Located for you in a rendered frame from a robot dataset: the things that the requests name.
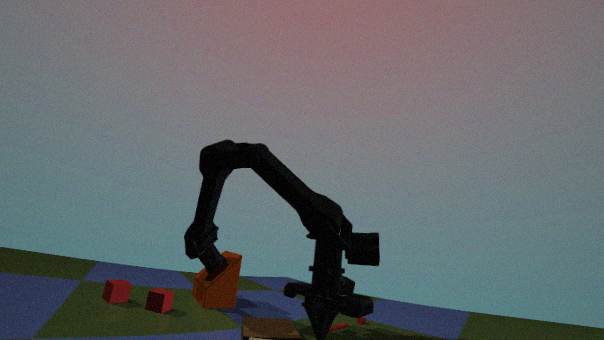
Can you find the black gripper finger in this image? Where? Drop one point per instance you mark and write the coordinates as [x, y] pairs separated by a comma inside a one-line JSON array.
[[325, 318], [311, 311]]

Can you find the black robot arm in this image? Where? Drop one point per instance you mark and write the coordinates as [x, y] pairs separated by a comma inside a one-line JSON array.
[[321, 216]]

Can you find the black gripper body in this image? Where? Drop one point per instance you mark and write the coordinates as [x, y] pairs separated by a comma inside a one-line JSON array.
[[326, 279]]

